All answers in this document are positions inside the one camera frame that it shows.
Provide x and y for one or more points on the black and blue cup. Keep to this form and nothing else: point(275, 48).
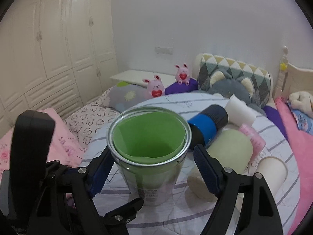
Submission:
point(206, 125)

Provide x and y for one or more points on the green white triangle pillow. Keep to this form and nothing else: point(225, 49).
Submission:
point(206, 64)

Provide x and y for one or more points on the cream wooden headboard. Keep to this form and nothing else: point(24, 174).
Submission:
point(291, 78)

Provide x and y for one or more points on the white cylindrical cup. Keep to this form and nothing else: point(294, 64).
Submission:
point(272, 168)

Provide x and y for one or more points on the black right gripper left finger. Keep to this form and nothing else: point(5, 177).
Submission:
point(73, 210)

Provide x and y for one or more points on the white wall socket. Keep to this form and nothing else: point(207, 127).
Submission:
point(164, 50)

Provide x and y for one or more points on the pink small cup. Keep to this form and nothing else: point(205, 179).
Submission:
point(257, 141)

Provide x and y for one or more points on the round white striped tray cloth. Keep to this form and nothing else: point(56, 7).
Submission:
point(184, 212)

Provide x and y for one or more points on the white nightstand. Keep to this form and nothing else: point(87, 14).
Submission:
point(136, 77)

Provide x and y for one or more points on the pink quilt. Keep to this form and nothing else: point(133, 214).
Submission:
point(64, 146)

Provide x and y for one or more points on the small pink bunny plush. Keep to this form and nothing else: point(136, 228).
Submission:
point(182, 75)

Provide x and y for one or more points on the large pink bunny plush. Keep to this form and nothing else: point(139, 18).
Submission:
point(155, 88)

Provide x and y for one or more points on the cream wardrobe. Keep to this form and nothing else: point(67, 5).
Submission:
point(55, 53)

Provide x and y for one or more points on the clear cup green pink paper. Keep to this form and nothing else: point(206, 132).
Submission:
point(149, 146)

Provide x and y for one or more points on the pink cartoon blanket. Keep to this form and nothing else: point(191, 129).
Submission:
point(300, 142)

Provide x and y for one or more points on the purple pillow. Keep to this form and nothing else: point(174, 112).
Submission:
point(176, 88)

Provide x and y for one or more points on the grey bear plush cushion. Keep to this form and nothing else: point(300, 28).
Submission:
point(222, 84)

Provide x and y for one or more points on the white heart pattern pillow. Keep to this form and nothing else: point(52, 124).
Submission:
point(86, 122)

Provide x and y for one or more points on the cream white paper cup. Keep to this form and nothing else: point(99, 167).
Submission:
point(239, 113)

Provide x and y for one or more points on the white dog plush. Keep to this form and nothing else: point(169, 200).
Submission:
point(302, 101)

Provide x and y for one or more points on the grey flower pattern pillow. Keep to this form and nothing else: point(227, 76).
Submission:
point(123, 96)

